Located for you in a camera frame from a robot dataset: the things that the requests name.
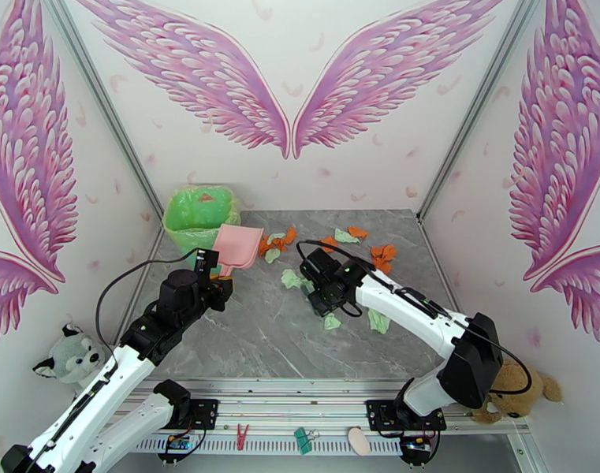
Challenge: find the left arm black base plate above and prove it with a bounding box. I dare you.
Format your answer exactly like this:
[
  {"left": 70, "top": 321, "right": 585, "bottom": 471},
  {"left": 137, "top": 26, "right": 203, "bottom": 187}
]
[{"left": 178, "top": 398, "right": 220, "bottom": 431}]

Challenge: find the white slotted cable tray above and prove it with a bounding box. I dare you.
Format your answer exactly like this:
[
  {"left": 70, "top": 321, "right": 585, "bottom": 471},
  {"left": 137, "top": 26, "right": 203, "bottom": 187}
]
[{"left": 132, "top": 433, "right": 410, "bottom": 456}]

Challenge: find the grey white husky plush toy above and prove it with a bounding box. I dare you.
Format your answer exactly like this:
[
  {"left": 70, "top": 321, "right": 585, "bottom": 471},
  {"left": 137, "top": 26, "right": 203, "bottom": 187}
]
[{"left": 32, "top": 324, "right": 117, "bottom": 395}]

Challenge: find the pink plastic dustpan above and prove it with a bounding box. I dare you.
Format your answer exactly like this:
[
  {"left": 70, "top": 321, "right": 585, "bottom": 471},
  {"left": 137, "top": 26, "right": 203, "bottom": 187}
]
[{"left": 211, "top": 223, "right": 264, "bottom": 279}]

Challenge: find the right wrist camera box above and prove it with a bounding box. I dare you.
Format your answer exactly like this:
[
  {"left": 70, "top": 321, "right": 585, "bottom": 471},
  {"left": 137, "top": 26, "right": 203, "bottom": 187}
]
[{"left": 299, "top": 250, "right": 337, "bottom": 281}]

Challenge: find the pink oval pad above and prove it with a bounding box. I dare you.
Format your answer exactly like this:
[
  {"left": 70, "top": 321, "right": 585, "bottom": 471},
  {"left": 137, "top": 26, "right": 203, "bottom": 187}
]
[{"left": 348, "top": 426, "right": 373, "bottom": 457}]

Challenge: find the small circuit board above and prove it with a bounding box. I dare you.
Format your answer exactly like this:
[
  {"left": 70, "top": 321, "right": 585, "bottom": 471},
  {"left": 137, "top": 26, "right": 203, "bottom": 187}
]
[
  {"left": 156, "top": 434, "right": 196, "bottom": 464},
  {"left": 399, "top": 435, "right": 437, "bottom": 464}
]

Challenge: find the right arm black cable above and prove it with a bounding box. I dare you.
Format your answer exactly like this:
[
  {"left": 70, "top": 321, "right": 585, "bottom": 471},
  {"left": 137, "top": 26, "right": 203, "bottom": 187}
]
[{"left": 296, "top": 240, "right": 534, "bottom": 395}]

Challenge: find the left small circuit board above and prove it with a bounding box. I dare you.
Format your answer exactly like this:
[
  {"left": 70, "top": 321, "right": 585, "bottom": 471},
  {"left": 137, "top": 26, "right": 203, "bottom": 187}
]
[{"left": 156, "top": 434, "right": 196, "bottom": 464}]

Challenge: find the right small circuit board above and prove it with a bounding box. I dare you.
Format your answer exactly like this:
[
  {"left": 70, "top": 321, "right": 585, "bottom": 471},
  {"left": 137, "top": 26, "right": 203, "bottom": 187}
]
[{"left": 399, "top": 435, "right": 437, "bottom": 464}]

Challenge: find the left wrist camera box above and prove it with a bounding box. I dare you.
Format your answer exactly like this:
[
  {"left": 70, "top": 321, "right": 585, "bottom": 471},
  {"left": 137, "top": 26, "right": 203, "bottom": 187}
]
[{"left": 193, "top": 248, "right": 220, "bottom": 278}]

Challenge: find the aluminium mounting rail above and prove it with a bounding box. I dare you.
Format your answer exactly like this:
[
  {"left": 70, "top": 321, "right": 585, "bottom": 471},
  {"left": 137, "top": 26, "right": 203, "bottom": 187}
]
[{"left": 60, "top": 378, "right": 533, "bottom": 438}]

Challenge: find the aluminium frame post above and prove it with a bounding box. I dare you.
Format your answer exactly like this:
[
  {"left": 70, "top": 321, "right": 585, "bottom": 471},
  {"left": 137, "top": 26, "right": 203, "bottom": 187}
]
[
  {"left": 417, "top": 0, "right": 550, "bottom": 222},
  {"left": 37, "top": 0, "right": 166, "bottom": 219}
]

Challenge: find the green trash bin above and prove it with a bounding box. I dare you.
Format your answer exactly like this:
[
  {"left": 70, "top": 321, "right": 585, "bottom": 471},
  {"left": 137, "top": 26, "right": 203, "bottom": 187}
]
[{"left": 162, "top": 185, "right": 243, "bottom": 257}]

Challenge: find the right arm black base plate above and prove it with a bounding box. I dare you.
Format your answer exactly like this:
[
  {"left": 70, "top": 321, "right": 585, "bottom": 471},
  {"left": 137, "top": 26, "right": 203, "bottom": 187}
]
[{"left": 366, "top": 398, "right": 448, "bottom": 434}]

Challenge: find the green binder clip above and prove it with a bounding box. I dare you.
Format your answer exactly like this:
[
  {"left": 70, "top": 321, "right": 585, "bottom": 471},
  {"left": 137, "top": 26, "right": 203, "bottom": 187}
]
[{"left": 293, "top": 426, "right": 321, "bottom": 456}]

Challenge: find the brown plush bear toy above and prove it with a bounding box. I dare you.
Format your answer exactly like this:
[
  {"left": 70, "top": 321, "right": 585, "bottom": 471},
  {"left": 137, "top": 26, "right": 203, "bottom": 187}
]
[{"left": 471, "top": 358, "right": 563, "bottom": 426}]

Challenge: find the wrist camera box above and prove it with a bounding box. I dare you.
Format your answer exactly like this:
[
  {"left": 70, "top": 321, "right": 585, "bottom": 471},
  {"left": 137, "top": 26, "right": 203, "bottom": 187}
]
[
  {"left": 193, "top": 248, "right": 220, "bottom": 278},
  {"left": 299, "top": 250, "right": 337, "bottom": 281}
]

